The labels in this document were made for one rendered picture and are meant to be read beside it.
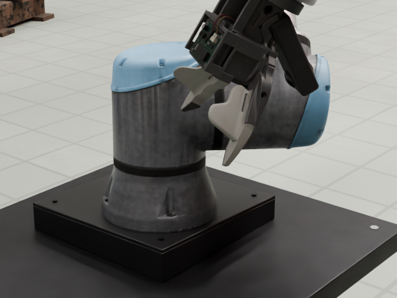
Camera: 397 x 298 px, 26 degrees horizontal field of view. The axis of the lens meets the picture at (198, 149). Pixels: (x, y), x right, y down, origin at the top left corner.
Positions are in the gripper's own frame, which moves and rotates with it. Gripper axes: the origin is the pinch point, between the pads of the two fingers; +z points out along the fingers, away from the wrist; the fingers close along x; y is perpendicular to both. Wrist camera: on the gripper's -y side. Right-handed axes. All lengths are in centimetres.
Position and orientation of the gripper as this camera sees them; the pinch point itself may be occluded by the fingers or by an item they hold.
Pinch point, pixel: (206, 139)
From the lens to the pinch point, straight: 105.6
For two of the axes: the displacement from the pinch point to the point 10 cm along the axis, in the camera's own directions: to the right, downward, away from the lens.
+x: 3.4, 4.6, -8.2
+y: -8.0, -3.1, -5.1
